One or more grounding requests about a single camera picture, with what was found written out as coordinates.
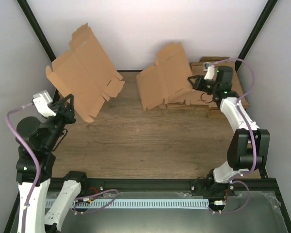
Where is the black aluminium frame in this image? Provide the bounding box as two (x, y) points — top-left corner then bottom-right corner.
(3, 0), (291, 233)

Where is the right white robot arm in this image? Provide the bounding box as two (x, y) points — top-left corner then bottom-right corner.
(188, 66), (270, 196)

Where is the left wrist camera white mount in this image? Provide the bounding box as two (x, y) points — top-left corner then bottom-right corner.
(32, 90), (56, 118)

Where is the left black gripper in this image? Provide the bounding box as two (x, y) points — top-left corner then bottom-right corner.
(45, 94), (78, 151)

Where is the cardboard box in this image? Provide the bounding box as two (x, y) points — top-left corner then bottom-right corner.
(46, 24), (125, 123)

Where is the stack of flat cardboard blanks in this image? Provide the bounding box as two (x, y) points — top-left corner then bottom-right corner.
(159, 56), (243, 118)

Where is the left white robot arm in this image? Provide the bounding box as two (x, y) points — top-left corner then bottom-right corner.
(16, 93), (89, 233)

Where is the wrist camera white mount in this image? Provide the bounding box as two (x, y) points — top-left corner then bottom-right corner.
(203, 62), (217, 80)
(32, 90), (56, 118)

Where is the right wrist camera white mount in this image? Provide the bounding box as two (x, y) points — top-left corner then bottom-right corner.
(203, 62), (217, 80)

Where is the light blue slotted cable duct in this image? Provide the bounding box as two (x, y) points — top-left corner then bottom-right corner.
(45, 199), (209, 209)

